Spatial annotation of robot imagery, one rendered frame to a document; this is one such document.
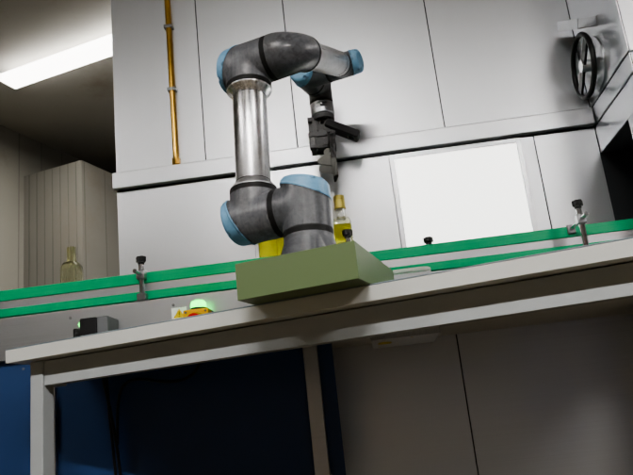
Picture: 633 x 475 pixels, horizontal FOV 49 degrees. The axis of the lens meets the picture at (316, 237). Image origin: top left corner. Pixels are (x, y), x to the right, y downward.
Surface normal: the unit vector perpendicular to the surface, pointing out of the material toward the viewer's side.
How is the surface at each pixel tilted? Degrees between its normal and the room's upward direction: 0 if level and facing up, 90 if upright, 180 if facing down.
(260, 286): 90
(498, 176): 90
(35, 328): 90
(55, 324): 90
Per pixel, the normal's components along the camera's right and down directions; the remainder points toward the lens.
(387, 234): -0.10, -0.25
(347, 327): -0.38, -0.20
